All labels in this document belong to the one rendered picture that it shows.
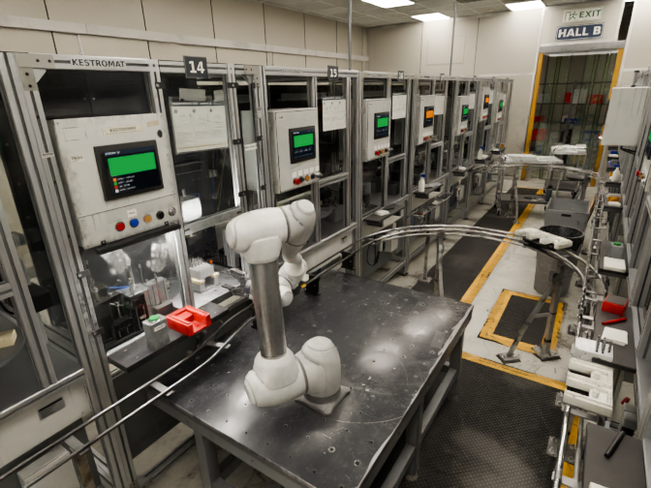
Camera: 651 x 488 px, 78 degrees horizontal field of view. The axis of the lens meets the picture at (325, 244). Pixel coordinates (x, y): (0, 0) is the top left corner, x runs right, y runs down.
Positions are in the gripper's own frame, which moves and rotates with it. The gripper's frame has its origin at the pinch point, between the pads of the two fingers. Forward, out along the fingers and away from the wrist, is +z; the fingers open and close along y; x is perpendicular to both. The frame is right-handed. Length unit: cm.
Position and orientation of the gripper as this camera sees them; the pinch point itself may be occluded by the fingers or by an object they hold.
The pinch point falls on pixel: (226, 279)
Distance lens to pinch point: 216.4
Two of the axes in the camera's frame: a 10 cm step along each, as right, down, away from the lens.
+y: -0.2, -9.4, -3.4
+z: -8.3, -1.7, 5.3
